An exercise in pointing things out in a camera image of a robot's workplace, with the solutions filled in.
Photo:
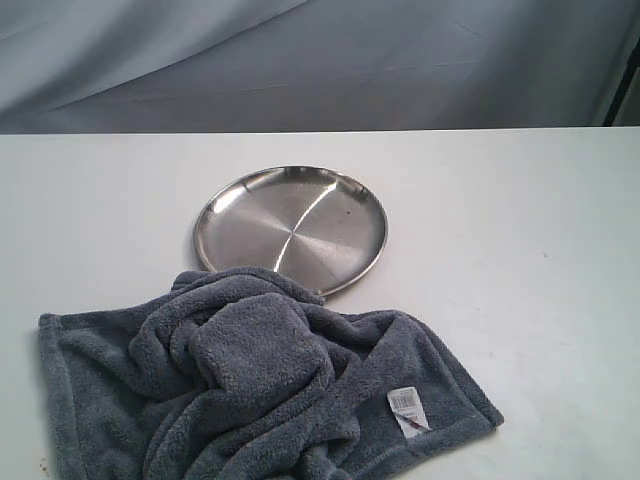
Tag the grey fabric backdrop curtain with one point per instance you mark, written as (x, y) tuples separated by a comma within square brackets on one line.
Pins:
[(289, 66)]

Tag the grey-blue fleece towel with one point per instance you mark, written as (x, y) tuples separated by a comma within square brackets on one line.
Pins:
[(243, 374)]

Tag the round stainless steel plate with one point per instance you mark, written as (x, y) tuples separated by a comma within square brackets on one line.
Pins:
[(320, 228)]

